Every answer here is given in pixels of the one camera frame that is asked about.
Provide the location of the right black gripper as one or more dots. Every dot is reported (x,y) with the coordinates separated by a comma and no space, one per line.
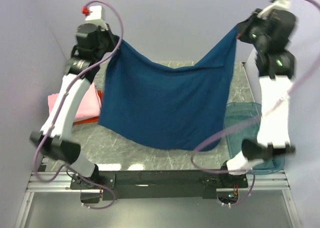
(243,26)

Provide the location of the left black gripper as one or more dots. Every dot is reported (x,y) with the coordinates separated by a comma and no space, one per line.
(111,37)

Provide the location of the blue t shirt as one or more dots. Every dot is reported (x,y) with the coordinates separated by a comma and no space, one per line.
(168,108)

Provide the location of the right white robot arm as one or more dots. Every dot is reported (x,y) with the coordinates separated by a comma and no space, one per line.
(275,74)

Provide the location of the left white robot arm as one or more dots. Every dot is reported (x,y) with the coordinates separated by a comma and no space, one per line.
(53,138)

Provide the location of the folded orange t shirt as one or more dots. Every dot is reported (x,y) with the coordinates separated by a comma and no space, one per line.
(90,107)

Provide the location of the folded pink t shirt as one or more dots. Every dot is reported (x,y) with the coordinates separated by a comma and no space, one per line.
(79,102)

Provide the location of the teal plastic bin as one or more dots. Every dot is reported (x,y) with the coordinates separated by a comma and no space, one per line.
(241,113)

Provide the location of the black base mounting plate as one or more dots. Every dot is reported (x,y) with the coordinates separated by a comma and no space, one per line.
(169,184)

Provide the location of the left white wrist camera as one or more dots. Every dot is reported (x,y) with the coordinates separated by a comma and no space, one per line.
(93,13)

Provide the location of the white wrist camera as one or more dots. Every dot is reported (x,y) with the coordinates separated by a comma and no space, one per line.
(275,5)
(93,13)

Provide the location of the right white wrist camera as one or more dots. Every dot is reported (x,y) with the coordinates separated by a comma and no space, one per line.
(275,5)

